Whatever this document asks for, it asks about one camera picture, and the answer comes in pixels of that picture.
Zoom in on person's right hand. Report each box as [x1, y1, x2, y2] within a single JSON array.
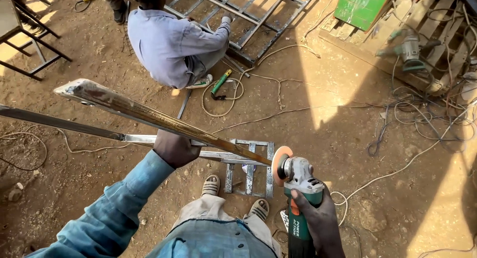
[[290, 183, 346, 258]]

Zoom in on person's left hand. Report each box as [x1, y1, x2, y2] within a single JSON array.
[[153, 129, 202, 170]]

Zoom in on rusty steel angle bar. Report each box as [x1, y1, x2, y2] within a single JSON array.
[[54, 78, 273, 166]]

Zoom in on person's striped sandal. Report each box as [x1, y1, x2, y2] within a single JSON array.
[[201, 174, 221, 197], [247, 198, 270, 222]]

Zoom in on long grey steel tube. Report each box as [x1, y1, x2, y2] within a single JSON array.
[[0, 104, 258, 165]]

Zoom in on small welded steel stand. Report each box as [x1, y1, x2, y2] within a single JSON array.
[[224, 139, 276, 199]]

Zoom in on person's beige trousers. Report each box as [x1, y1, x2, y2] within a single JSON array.
[[172, 194, 282, 258]]

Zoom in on person's blue shirt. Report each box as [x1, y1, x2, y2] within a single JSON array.
[[147, 218, 280, 258]]

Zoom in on grey green angle grinder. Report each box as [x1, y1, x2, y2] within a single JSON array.
[[376, 29, 442, 73]]

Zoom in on wooden pallet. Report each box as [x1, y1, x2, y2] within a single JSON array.
[[318, 0, 477, 96]]

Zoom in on green metal box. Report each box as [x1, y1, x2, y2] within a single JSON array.
[[333, 0, 394, 32]]

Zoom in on green handled welding electrode holder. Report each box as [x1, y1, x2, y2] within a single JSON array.
[[210, 69, 233, 101]]

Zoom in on beige welding cable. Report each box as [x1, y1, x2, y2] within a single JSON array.
[[201, 43, 388, 119]]

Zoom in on white power cord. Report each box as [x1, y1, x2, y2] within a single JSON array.
[[330, 101, 477, 227]]

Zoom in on tangle of grey cables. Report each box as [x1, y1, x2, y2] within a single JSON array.
[[367, 55, 477, 157]]

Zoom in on large welded steel frame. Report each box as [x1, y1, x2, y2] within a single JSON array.
[[164, 0, 321, 68]]

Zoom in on dark metal table frame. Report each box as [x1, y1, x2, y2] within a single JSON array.
[[0, 0, 73, 82]]

